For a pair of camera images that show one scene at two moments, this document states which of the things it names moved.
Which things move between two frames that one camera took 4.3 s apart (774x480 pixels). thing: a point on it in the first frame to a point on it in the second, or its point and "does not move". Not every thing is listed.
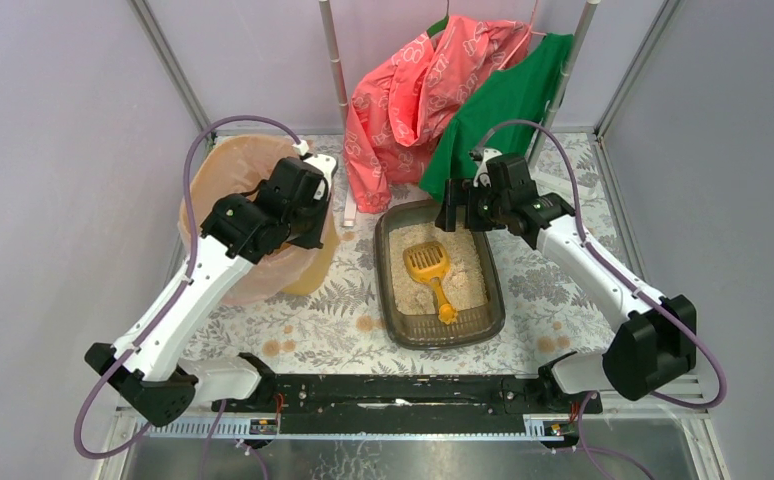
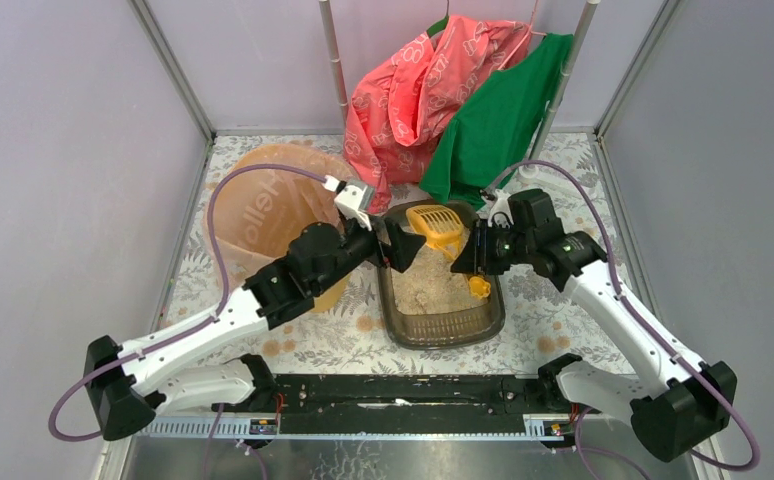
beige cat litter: x=464 y=283 does not move
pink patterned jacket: x=400 y=106 does not move
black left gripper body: x=317 y=221 to x=383 y=244
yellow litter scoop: x=427 y=261 to x=442 y=230
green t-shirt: x=523 y=90 does not move
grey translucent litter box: x=426 y=330 does not move
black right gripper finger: x=456 y=195 to x=470 y=260
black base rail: x=409 y=396 does not move
